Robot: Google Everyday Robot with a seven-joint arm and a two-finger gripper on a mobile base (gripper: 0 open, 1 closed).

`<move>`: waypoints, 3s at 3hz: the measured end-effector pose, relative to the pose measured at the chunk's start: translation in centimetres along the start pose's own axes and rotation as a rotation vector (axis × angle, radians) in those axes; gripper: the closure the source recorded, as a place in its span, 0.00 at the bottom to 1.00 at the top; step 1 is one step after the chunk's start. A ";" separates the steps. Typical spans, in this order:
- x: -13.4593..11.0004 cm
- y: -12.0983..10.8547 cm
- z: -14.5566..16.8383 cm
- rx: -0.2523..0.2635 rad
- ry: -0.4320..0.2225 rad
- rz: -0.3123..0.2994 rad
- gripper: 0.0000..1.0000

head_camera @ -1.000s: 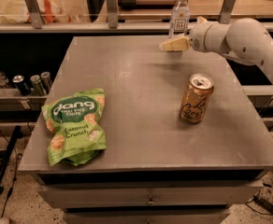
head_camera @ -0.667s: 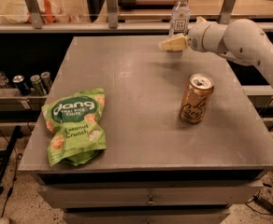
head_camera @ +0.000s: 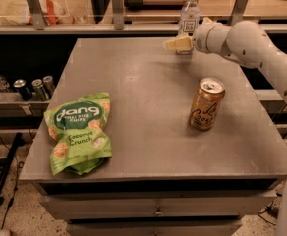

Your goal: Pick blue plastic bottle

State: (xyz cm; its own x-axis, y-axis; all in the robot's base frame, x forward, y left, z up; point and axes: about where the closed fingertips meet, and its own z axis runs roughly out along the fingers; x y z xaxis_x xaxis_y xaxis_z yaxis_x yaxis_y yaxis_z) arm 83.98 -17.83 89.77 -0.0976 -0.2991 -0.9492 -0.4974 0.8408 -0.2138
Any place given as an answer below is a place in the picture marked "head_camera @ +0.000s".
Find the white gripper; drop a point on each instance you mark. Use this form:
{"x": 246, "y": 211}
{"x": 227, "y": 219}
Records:
{"x": 202, "y": 38}

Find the clear plastic water bottle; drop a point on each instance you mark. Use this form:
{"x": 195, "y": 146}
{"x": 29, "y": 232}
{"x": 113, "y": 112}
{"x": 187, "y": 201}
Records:
{"x": 190, "y": 16}

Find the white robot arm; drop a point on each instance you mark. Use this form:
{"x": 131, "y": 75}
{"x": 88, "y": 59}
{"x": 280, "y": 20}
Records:
{"x": 248, "y": 45}

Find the orange soda can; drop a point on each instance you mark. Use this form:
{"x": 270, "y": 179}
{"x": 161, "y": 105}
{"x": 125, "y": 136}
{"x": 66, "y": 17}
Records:
{"x": 208, "y": 97}

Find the orange white bag behind glass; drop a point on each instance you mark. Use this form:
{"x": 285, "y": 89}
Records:
{"x": 27, "y": 12}

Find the green rice chips bag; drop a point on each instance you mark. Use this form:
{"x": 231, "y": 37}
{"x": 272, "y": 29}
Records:
{"x": 78, "y": 128}

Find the dark can right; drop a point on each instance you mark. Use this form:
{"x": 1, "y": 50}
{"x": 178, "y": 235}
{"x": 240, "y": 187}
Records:
{"x": 49, "y": 84}

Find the dark can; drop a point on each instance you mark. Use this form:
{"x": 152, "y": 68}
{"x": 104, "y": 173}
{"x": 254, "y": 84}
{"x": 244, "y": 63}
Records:
{"x": 49, "y": 84}
{"x": 22, "y": 89}

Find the green can middle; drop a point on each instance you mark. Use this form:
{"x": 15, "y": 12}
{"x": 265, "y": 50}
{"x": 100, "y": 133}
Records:
{"x": 39, "y": 89}

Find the grey drawer cabinet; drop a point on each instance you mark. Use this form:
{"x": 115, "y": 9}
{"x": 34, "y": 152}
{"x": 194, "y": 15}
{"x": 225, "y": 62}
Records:
{"x": 178, "y": 213}

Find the dark can left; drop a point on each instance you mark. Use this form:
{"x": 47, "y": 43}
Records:
{"x": 22, "y": 89}

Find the metal drawer knob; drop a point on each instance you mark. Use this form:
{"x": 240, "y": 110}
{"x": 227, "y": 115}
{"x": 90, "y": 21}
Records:
{"x": 158, "y": 212}

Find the black power adapter on floor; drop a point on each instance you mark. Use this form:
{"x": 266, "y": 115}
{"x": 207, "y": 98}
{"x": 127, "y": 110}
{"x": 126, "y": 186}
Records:
{"x": 273, "y": 211}

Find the low grey shelf left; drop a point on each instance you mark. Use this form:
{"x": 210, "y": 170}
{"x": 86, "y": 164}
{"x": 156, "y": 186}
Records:
{"x": 12, "y": 105}

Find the black stand leg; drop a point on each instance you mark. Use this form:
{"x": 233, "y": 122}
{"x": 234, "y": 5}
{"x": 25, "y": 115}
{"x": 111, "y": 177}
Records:
{"x": 5, "y": 163}

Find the right metal bracket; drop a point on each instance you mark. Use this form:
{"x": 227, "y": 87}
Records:
{"x": 237, "y": 12}

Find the metal bracket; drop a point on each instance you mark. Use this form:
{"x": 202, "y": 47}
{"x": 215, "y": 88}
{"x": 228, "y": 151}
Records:
{"x": 237, "y": 12}
{"x": 118, "y": 14}
{"x": 38, "y": 20}

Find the middle metal bracket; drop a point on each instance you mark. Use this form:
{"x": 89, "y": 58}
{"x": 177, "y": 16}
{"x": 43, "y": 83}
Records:
{"x": 118, "y": 14}

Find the left metal bracket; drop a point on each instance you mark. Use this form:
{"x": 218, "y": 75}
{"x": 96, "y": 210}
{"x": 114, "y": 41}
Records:
{"x": 38, "y": 20}

